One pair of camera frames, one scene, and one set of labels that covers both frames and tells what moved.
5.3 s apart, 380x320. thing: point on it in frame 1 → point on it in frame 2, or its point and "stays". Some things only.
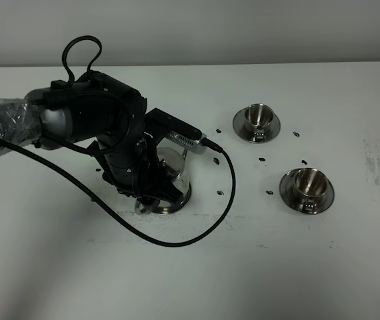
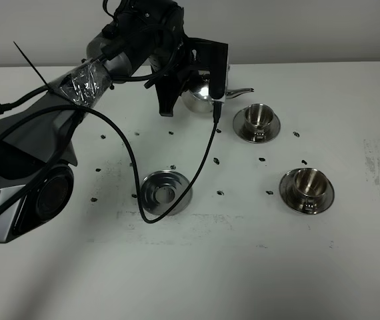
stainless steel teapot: (173, 163) → (198, 99)
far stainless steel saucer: (243, 130) stays
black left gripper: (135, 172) → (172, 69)
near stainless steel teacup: (311, 187) stays
